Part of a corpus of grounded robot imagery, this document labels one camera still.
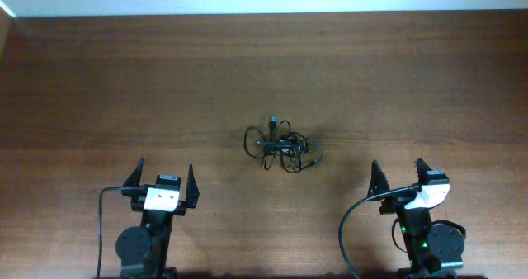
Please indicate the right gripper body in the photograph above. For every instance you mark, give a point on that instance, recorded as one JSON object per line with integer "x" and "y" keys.
{"x": 396, "y": 203}

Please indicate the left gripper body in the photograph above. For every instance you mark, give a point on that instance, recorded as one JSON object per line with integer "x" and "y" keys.
{"x": 138, "y": 205}

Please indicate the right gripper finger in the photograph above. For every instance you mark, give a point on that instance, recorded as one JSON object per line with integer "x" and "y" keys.
{"x": 422, "y": 171}
{"x": 378, "y": 182}

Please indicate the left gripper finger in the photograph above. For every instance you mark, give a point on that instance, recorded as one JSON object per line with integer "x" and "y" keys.
{"x": 192, "y": 190}
{"x": 131, "y": 185}

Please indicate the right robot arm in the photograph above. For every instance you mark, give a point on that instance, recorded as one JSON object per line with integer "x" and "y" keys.
{"x": 434, "y": 247}

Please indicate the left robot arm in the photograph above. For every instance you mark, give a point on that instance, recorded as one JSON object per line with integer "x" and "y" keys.
{"x": 143, "y": 249}

